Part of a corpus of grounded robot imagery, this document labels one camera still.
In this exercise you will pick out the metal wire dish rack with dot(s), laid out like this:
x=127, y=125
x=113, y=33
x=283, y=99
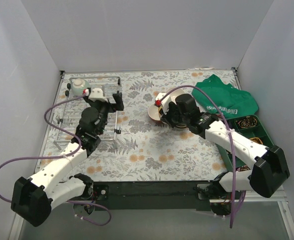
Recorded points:
x=80, y=115

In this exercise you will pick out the tan bowl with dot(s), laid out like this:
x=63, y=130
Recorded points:
x=175, y=94

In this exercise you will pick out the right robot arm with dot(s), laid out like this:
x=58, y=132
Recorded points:
x=268, y=168

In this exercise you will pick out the floral table mat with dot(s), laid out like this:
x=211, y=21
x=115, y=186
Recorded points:
x=135, y=148

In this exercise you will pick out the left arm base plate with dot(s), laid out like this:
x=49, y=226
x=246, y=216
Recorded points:
x=100, y=192

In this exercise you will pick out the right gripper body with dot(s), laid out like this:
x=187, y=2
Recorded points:
x=168, y=117

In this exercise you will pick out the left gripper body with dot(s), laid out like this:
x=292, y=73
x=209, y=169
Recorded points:
x=109, y=105

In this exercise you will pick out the aluminium frame rail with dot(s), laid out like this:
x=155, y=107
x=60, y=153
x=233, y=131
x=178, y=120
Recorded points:
x=164, y=211

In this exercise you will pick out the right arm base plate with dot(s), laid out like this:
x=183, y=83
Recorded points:
x=212, y=191

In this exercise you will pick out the green cloth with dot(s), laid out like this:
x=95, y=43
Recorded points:
x=232, y=102

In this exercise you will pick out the pale green bowl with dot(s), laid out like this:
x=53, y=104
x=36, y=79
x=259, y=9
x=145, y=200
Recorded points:
x=78, y=85

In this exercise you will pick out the beige bowl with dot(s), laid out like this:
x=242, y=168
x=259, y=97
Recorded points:
x=180, y=126

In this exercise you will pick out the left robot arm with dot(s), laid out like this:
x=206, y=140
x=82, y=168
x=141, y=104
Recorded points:
x=35, y=197

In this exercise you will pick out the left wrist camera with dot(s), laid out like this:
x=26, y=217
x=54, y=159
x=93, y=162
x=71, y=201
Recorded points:
x=97, y=94

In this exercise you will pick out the green compartment tray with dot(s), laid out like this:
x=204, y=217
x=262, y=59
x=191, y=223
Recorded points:
x=251, y=128

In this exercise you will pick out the red patterned bowl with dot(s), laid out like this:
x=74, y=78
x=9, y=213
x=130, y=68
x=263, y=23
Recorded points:
x=153, y=113

